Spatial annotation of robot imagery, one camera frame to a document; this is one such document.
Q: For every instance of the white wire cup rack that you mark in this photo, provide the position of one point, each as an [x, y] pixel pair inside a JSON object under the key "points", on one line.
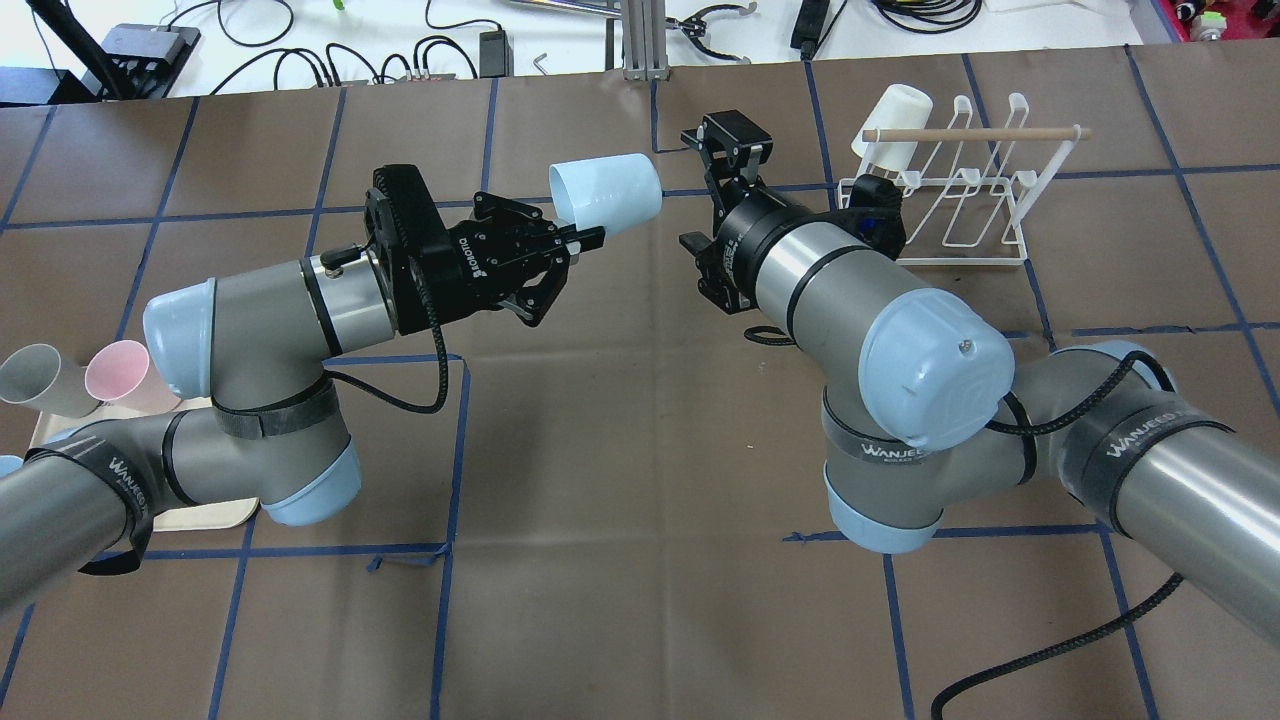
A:
{"points": [[968, 188]]}

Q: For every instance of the light blue cup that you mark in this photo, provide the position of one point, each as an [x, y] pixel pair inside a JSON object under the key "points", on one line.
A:
{"points": [[9, 464], [616, 193]]}

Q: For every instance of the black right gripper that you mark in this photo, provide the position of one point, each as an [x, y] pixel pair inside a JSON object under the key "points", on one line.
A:
{"points": [[741, 236]]}

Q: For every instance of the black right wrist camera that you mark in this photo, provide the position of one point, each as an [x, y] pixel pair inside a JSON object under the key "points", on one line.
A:
{"points": [[872, 213]]}

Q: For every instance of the grey plastic cup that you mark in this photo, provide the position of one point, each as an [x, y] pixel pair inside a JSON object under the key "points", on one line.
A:
{"points": [[43, 379]]}

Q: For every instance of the beige plastic tray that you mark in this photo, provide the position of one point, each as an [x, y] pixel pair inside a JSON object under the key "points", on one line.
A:
{"points": [[57, 433]]}

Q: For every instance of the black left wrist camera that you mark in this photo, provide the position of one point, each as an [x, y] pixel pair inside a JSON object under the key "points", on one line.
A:
{"points": [[404, 233]]}

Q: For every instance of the pink plastic cup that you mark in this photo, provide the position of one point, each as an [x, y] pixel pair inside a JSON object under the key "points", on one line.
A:
{"points": [[123, 374]]}

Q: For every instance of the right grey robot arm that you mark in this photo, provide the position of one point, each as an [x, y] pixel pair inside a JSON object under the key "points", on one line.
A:
{"points": [[924, 406]]}

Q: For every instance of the aluminium frame post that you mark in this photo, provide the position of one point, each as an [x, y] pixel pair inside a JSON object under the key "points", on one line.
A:
{"points": [[644, 30]]}

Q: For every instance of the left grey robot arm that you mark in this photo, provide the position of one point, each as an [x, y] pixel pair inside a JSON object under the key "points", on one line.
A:
{"points": [[255, 345]]}

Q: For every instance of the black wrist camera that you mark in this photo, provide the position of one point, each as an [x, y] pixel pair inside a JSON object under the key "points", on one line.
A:
{"points": [[404, 233], [872, 213]]}

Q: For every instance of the cream white plastic cup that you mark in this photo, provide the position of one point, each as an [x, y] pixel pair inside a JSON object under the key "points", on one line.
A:
{"points": [[899, 107]]}

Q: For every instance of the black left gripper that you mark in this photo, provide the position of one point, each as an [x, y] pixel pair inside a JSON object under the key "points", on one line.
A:
{"points": [[455, 272]]}

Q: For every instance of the black power adapter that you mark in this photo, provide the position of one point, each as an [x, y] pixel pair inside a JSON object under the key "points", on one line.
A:
{"points": [[495, 57]]}

